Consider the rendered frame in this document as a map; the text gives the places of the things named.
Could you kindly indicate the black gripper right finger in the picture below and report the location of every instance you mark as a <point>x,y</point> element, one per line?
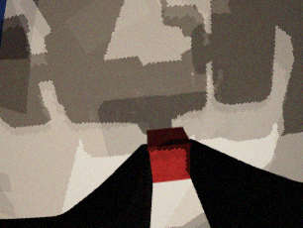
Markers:
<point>236,195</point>

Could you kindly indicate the red block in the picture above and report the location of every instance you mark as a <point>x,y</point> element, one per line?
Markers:
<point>170,154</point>

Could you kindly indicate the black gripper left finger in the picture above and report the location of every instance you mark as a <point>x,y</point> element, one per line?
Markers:
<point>123,200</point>

